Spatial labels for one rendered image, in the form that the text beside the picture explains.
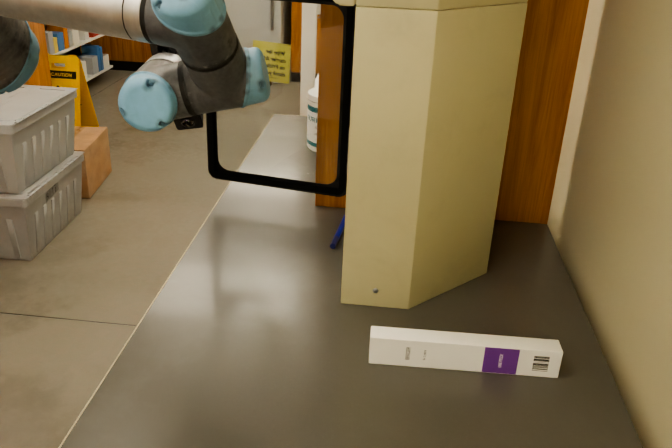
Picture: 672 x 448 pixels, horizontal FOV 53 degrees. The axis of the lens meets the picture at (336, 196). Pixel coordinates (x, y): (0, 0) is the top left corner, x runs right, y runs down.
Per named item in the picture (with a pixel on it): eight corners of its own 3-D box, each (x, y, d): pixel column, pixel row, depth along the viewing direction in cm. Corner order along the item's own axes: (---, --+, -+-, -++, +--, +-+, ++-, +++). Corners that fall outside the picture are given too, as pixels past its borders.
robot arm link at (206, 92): (255, 64, 81) (168, 80, 82) (274, 113, 91) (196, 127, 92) (251, 14, 85) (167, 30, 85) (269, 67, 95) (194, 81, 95)
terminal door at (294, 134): (347, 198, 135) (357, -7, 119) (208, 177, 142) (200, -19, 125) (348, 196, 136) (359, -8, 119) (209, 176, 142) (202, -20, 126)
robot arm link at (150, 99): (187, 129, 87) (123, 141, 87) (200, 104, 97) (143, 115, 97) (170, 70, 83) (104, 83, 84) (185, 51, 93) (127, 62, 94)
